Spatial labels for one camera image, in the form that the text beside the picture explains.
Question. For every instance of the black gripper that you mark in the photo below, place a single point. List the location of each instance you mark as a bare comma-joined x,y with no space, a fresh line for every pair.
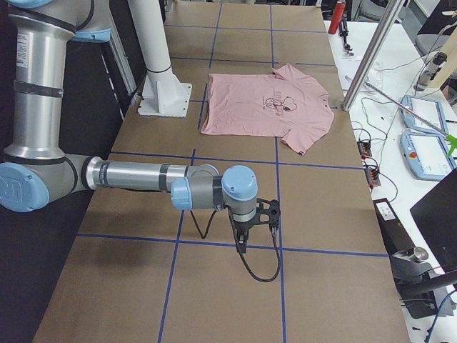
243,226

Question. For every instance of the pink snoopy t-shirt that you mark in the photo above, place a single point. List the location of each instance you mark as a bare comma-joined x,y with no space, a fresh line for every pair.
286,103

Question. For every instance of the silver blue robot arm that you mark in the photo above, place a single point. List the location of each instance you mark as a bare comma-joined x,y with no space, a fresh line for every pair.
37,172

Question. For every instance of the lower orange black connector board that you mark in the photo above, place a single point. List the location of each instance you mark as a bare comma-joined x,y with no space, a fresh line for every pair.
372,176

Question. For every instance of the orange black connector board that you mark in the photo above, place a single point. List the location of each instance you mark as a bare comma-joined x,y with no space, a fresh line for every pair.
372,176
364,148

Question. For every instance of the upper orange black connector board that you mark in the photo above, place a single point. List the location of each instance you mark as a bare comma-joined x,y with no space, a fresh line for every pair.
364,148

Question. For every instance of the black box with white label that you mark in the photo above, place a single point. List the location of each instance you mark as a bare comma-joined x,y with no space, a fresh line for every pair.
395,237

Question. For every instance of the black clamp with silver knob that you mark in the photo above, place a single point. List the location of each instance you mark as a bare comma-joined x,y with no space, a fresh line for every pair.
421,289

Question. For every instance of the black monitor corner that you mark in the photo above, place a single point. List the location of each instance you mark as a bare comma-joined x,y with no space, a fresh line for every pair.
435,217

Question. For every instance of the lower blue teach pendant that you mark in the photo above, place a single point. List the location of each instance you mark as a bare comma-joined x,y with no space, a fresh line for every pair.
426,155

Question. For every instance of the blue teach pendant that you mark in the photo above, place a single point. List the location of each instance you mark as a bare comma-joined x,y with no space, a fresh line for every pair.
428,109
426,155

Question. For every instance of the upper blue teach pendant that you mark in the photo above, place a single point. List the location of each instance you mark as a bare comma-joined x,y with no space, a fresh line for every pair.
428,109

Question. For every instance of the red cylinder bottle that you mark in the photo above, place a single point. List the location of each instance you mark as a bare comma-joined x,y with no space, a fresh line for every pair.
337,16

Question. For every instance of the clear water bottle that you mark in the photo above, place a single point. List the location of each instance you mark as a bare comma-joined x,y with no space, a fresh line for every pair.
431,70

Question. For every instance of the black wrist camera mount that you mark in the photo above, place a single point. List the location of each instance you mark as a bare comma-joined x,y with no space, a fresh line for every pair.
268,212

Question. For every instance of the white pedestal column base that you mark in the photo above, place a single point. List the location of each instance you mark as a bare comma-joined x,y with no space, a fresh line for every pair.
163,94

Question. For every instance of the metal grabber stick green handle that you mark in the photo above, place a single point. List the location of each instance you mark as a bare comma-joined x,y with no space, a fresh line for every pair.
448,137

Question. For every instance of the aluminium frame post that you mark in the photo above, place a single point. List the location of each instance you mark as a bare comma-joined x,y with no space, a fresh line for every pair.
387,20

